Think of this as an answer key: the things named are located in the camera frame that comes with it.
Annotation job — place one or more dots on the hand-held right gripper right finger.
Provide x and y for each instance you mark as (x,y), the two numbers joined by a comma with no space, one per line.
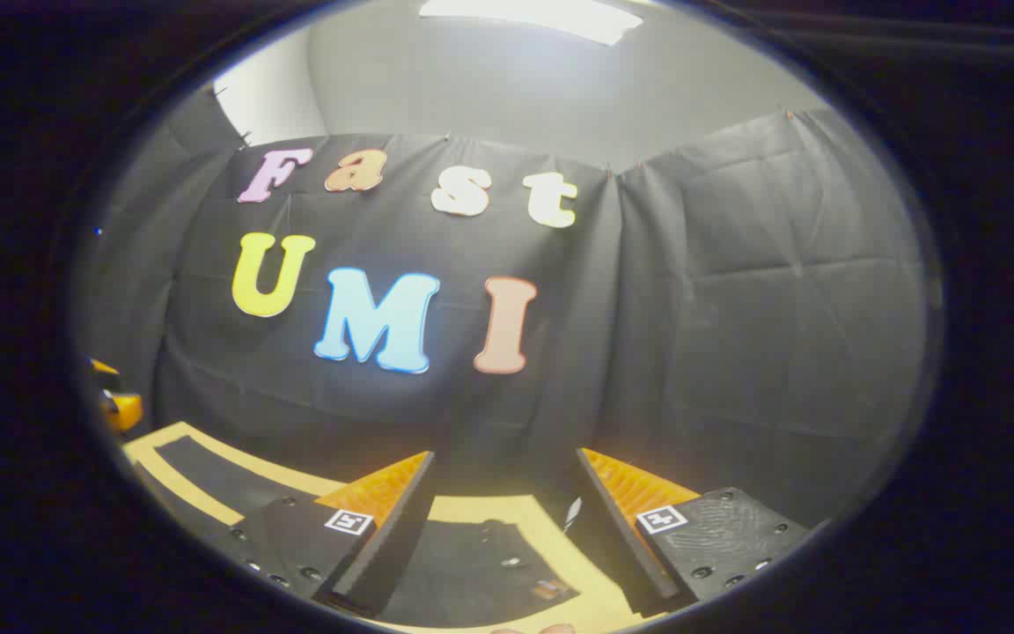
(626,546)

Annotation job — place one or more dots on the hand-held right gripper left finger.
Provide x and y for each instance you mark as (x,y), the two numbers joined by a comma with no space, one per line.
(384,550)

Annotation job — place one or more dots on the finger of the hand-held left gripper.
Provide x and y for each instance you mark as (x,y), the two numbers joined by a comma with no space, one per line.
(122,409)

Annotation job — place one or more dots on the dark grey jeans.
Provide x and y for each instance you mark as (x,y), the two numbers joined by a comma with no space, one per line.
(472,572)

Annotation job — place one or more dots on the black backdrop cloth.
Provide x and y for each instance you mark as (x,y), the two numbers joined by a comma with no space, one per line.
(692,352)

